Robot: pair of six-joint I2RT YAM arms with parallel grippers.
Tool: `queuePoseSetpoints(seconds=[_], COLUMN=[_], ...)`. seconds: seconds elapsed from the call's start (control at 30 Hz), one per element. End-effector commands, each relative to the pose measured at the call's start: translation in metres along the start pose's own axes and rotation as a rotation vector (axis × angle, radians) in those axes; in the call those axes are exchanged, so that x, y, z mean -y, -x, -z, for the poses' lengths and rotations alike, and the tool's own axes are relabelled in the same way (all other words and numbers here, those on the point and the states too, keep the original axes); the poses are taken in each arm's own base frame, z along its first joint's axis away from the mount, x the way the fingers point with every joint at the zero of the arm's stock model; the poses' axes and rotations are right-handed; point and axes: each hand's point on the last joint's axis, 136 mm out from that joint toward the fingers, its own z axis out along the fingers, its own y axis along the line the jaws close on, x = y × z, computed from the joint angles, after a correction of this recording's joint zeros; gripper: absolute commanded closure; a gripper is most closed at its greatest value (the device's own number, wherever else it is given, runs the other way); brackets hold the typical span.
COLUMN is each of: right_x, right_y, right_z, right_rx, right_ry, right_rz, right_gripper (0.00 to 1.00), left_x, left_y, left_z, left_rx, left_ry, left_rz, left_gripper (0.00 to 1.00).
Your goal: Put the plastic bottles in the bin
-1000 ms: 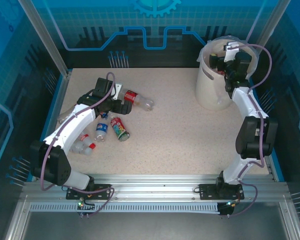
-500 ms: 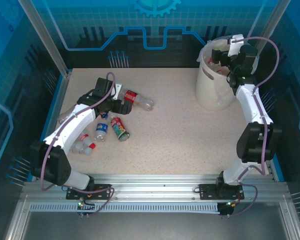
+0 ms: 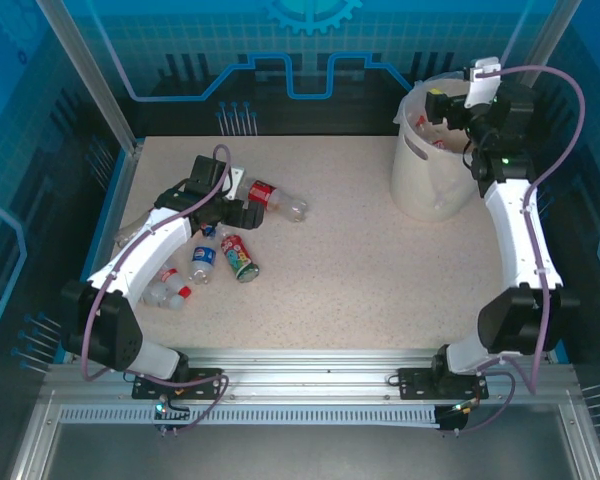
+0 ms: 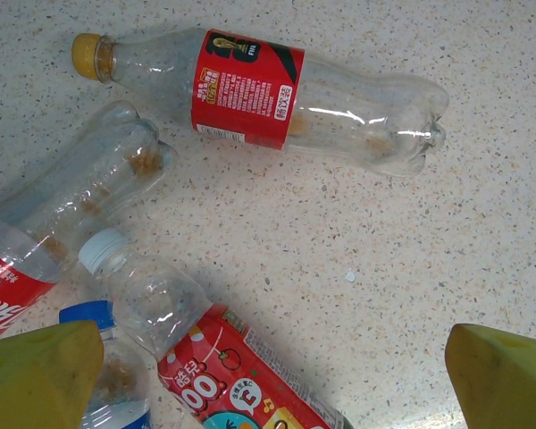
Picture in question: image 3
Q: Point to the cola bottle yellow cap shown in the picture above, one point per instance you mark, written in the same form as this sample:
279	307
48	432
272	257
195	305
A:
280	200

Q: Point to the crushed colourful soda can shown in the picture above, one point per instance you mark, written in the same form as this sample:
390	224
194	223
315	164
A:
237	255

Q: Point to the blue label cola bottle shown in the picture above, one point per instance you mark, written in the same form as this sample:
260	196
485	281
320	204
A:
203	256

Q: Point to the crushed cola bottle red cap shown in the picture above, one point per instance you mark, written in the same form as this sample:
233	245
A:
130	232

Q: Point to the clear bottle red cap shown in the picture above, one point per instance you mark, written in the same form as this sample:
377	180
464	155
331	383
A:
167	297

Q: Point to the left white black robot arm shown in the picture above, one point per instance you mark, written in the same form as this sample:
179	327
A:
140	250

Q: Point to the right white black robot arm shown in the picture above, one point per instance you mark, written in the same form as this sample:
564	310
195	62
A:
520	235

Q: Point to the white trash bin with liner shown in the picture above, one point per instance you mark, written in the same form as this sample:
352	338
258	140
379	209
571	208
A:
404	107

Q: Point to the cream plastic bin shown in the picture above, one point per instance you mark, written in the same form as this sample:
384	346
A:
420	185

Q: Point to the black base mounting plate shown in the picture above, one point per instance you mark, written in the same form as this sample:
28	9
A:
205	382
415	384

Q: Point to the black connector box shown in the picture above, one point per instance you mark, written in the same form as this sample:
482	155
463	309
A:
172	414
450	420

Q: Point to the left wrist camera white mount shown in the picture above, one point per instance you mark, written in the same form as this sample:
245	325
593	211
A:
234	180

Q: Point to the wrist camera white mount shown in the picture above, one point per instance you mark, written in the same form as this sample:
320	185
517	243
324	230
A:
234	180
482	82

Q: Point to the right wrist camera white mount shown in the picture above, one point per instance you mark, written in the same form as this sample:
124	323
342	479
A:
482	82

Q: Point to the aluminium frame post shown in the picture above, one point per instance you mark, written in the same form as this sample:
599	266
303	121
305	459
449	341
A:
90	65
540	45

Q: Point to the aluminium table side rail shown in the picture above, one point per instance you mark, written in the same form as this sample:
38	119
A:
119	195

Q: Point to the aluminium extrusion rail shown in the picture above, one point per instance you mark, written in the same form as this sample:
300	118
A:
305	375

